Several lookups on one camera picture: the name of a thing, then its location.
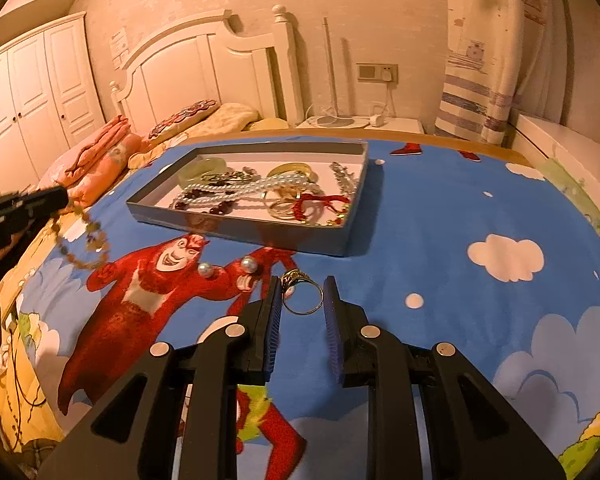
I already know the black gold pearl bangle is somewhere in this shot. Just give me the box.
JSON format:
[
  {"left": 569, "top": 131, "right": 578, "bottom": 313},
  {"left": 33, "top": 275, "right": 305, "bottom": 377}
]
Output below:
[{"left": 200, "top": 167, "right": 261, "bottom": 186}]

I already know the dark red bead bracelet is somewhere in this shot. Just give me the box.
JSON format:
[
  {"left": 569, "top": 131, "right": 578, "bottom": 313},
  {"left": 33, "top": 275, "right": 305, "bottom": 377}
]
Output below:
[{"left": 173, "top": 186, "right": 236, "bottom": 216}]

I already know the white floor lamp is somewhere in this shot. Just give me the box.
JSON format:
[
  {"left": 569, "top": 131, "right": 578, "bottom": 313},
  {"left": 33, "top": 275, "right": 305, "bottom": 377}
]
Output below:
[{"left": 316, "top": 16, "right": 354, "bottom": 129}]

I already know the large pearl earring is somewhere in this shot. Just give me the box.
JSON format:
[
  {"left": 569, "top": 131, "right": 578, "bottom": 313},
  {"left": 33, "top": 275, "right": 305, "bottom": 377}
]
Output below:
[
  {"left": 197, "top": 262, "right": 215, "bottom": 280},
  {"left": 240, "top": 255, "right": 259, "bottom": 274}
]

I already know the white bedside table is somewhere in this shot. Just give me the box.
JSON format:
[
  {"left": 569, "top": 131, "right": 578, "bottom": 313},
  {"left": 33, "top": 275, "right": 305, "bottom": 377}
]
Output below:
[{"left": 299, "top": 114, "right": 425, "bottom": 134}]

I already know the blue cartoon bedsheet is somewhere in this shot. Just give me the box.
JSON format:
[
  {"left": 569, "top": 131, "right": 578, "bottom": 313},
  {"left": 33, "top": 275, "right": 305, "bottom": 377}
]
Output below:
[{"left": 10, "top": 141, "right": 600, "bottom": 479}]

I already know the white pearl necklace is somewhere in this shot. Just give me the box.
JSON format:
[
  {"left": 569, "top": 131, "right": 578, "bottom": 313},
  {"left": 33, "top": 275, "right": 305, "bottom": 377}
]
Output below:
[{"left": 176, "top": 171, "right": 324, "bottom": 208}]

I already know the white wardrobe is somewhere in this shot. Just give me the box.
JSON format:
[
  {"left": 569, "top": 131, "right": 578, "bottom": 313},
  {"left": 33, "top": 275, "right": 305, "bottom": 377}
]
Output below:
[{"left": 0, "top": 12, "right": 105, "bottom": 194}]

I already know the folded pink quilt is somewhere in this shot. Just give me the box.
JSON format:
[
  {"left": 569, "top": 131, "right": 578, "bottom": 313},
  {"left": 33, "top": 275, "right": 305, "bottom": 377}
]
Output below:
[{"left": 38, "top": 115, "right": 143, "bottom": 208}]

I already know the white wooden headboard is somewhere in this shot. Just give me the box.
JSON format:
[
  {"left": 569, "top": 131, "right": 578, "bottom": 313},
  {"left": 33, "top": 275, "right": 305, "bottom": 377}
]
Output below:
[{"left": 110, "top": 4, "right": 304, "bottom": 133}]

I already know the wall socket panel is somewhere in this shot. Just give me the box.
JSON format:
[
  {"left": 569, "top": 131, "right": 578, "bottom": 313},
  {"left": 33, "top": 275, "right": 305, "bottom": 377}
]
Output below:
[{"left": 356, "top": 63, "right": 398, "bottom": 84}]

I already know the gold ring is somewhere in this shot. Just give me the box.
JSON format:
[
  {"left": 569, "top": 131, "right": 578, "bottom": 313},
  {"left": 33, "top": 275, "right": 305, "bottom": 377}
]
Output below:
[{"left": 279, "top": 268, "right": 325, "bottom": 317}]

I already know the white power adapter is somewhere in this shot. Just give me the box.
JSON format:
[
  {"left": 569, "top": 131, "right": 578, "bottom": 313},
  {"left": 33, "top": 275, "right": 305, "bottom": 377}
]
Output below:
[{"left": 370, "top": 114, "right": 385, "bottom": 128}]

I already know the cream shell pattern pillow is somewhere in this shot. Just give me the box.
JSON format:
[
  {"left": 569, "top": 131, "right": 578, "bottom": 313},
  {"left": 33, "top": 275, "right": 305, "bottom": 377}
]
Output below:
[{"left": 128, "top": 103, "right": 260, "bottom": 170}]

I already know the patterned cream curtain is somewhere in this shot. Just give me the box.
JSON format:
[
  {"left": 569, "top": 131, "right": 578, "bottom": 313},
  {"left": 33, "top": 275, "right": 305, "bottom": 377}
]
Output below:
[{"left": 434, "top": 0, "right": 568, "bottom": 145}]

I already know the green jade bangle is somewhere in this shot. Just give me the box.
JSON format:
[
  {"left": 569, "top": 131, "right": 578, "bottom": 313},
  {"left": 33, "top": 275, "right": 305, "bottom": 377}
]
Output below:
[{"left": 176, "top": 156, "right": 227, "bottom": 188}]

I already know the grey shallow cardboard tray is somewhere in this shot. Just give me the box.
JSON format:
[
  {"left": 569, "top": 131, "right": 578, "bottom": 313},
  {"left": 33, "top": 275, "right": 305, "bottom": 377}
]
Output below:
[{"left": 126, "top": 139, "right": 368, "bottom": 257}]

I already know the red coral bracelet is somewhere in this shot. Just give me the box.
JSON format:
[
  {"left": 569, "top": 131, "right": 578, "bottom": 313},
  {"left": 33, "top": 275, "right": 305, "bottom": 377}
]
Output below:
[{"left": 290, "top": 192, "right": 352, "bottom": 224}]

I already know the silver chain bracelet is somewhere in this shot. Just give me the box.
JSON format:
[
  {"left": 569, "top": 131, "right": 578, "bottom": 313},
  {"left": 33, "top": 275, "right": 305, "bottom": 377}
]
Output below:
[{"left": 329, "top": 160, "right": 359, "bottom": 196}]

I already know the yellow pillow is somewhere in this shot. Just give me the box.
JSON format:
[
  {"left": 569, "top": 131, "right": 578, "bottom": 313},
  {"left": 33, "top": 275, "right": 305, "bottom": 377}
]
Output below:
[{"left": 244, "top": 118, "right": 291, "bottom": 131}]

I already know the white window sill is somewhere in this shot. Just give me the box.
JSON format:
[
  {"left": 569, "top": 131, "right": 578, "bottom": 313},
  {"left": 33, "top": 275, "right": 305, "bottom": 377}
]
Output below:
[{"left": 510, "top": 110, "right": 600, "bottom": 208}]

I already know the gold coin bead bracelet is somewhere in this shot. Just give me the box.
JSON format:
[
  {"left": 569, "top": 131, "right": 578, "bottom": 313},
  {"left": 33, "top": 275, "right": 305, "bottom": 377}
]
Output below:
[{"left": 49, "top": 201, "right": 112, "bottom": 271}]

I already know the embroidered round cushion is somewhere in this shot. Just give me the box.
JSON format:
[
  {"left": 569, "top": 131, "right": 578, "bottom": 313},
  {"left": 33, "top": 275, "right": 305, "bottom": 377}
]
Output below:
[{"left": 148, "top": 99, "right": 220, "bottom": 140}]

